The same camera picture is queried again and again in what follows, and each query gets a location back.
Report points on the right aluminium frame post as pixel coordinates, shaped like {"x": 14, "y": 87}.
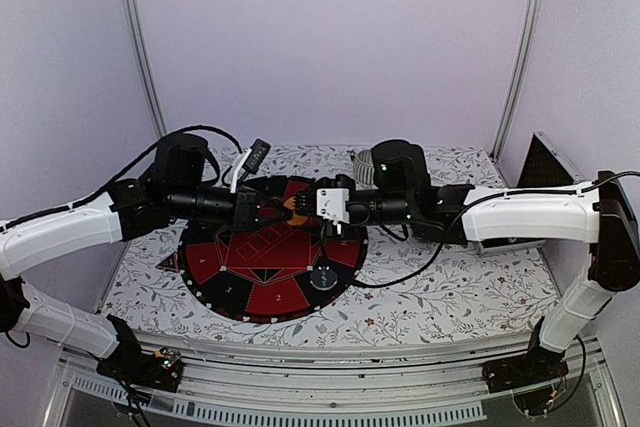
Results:
{"x": 531, "y": 13}

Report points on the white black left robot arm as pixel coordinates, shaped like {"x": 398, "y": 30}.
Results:
{"x": 122, "y": 210}

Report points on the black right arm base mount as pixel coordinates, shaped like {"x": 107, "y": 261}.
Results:
{"x": 543, "y": 380}

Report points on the orange big blind button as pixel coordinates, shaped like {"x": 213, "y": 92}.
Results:
{"x": 296, "y": 219}

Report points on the aluminium front rail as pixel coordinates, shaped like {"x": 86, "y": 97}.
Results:
{"x": 233, "y": 384}

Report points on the aluminium poker chip case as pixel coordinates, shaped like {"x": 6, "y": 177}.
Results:
{"x": 544, "y": 166}

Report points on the aluminium frame post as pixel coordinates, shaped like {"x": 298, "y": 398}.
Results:
{"x": 531, "y": 13}
{"x": 134, "y": 23}

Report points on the striped grey ceramic mug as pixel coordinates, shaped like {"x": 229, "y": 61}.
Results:
{"x": 363, "y": 167}

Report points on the round red black poker mat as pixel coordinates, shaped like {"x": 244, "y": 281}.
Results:
{"x": 263, "y": 276}

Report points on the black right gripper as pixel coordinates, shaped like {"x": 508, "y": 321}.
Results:
{"x": 322, "y": 183}

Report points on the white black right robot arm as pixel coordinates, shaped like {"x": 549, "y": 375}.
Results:
{"x": 596, "y": 213}

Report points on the floral white table cloth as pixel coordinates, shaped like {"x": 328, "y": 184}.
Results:
{"x": 413, "y": 293}

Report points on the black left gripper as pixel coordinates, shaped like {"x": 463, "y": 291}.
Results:
{"x": 245, "y": 218}

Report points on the left aluminium frame post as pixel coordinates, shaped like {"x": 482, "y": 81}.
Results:
{"x": 134, "y": 23}

